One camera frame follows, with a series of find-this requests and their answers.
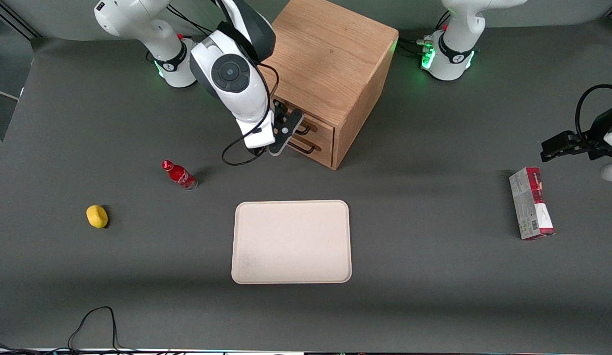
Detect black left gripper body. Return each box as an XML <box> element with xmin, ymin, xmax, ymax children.
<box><xmin>579</xmin><ymin>105</ymin><xmax>612</xmax><ymax>161</ymax></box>

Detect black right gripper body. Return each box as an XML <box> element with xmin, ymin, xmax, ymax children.
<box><xmin>268</xmin><ymin>100</ymin><xmax>288</xmax><ymax>156</ymax></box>

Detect wooden tray with black handle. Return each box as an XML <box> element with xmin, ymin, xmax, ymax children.
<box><xmin>274</xmin><ymin>99</ymin><xmax>335</xmax><ymax>147</ymax></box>

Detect wooden drawer front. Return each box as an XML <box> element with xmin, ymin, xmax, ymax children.
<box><xmin>286</xmin><ymin>133</ymin><xmax>335</xmax><ymax>167</ymax></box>

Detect wooden drawer cabinet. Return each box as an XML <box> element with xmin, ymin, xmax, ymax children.
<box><xmin>259</xmin><ymin>0</ymin><xmax>400</xmax><ymax>171</ymax></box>

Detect grey and red carton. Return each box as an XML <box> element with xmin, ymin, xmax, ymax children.
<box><xmin>509</xmin><ymin>167</ymin><xmax>555</xmax><ymax>241</ymax></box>

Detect red cola bottle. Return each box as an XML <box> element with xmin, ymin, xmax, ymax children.
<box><xmin>161</xmin><ymin>159</ymin><xmax>198</xmax><ymax>191</ymax></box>

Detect beige plastic tray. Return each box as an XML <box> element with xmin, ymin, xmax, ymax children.
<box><xmin>231</xmin><ymin>199</ymin><xmax>353</xmax><ymax>285</ymax></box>

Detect yellow lemon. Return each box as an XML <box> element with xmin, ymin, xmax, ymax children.
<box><xmin>86</xmin><ymin>205</ymin><xmax>109</xmax><ymax>229</ymax></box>

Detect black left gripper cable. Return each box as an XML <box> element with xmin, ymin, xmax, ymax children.
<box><xmin>575</xmin><ymin>84</ymin><xmax>612</xmax><ymax>143</ymax></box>

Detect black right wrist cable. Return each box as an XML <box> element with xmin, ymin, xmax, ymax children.
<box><xmin>221</xmin><ymin>62</ymin><xmax>280</xmax><ymax>166</ymax></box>

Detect black left arm base cables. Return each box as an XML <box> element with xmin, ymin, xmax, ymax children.
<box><xmin>398</xmin><ymin>10</ymin><xmax>452</xmax><ymax>56</ymax></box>

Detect black arm base cables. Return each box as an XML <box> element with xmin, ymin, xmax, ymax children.
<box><xmin>147</xmin><ymin>5</ymin><xmax>213</xmax><ymax>62</ymax></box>
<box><xmin>398</xmin><ymin>10</ymin><xmax>452</xmax><ymax>56</ymax></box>

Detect black right arm base cables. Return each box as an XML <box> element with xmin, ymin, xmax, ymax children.
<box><xmin>147</xmin><ymin>5</ymin><xmax>213</xmax><ymax>62</ymax></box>

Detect black table cable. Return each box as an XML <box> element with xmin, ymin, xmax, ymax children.
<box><xmin>67</xmin><ymin>306</ymin><xmax>139</xmax><ymax>353</ymax></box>

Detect dark frame rail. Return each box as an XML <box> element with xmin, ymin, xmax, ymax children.
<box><xmin>0</xmin><ymin>0</ymin><xmax>42</xmax><ymax>40</ymax></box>

